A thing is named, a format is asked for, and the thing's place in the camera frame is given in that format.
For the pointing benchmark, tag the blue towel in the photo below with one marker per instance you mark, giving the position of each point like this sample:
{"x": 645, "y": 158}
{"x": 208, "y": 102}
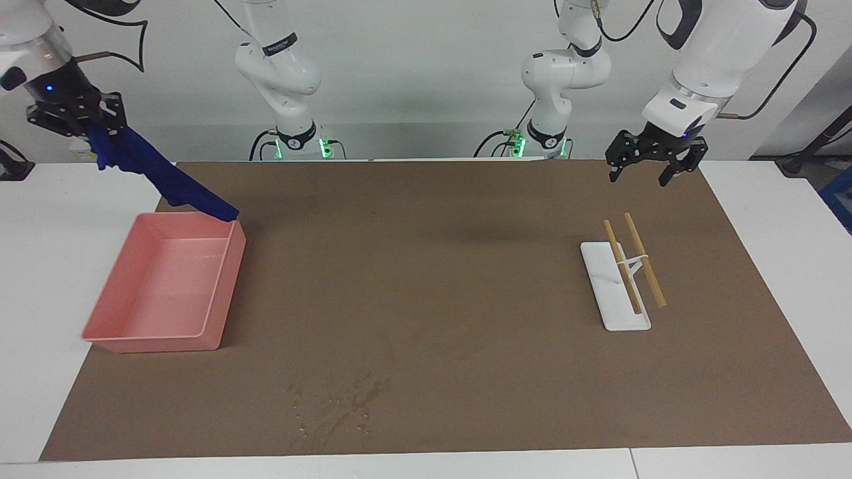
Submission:
{"x": 153, "y": 166}

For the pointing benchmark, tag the white towel rack base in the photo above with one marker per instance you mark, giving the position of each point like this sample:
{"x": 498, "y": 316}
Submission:
{"x": 609, "y": 293}

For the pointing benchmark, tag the black clamp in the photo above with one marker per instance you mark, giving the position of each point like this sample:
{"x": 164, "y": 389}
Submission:
{"x": 13, "y": 166}

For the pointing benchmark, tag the wooden rack rod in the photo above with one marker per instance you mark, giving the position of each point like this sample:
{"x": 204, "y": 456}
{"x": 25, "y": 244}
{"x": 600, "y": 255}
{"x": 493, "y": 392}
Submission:
{"x": 622, "y": 269}
{"x": 649, "y": 276}

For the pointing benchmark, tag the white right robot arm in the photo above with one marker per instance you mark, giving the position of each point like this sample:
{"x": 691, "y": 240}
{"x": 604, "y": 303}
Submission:
{"x": 279, "y": 66}

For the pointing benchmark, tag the white wall socket box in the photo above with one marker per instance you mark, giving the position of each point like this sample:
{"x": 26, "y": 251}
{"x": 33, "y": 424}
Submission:
{"x": 81, "y": 150}

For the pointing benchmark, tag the black stand leg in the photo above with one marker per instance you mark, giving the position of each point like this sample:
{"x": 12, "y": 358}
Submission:
{"x": 815, "y": 143}

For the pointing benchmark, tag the brown table mat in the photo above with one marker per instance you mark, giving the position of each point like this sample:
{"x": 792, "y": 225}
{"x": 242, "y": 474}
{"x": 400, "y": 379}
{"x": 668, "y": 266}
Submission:
{"x": 466, "y": 299}

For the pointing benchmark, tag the spilled water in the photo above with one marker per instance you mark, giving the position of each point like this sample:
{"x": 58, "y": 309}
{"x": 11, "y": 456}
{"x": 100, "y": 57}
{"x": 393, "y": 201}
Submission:
{"x": 366, "y": 396}

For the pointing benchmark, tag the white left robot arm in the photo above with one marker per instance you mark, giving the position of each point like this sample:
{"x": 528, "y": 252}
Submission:
{"x": 712, "y": 53}

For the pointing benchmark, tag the pink plastic bin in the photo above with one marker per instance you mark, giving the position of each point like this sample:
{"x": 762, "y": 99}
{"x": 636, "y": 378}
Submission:
{"x": 160, "y": 293}

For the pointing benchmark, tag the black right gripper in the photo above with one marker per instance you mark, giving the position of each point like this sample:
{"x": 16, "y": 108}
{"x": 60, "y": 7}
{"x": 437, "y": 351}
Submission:
{"x": 63, "y": 93}

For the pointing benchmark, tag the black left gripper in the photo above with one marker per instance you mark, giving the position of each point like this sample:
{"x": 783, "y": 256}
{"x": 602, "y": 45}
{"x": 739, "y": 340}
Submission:
{"x": 662, "y": 145}

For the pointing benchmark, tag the blue crate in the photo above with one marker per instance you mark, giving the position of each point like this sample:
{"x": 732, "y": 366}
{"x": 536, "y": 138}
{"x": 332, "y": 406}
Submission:
{"x": 840, "y": 199}

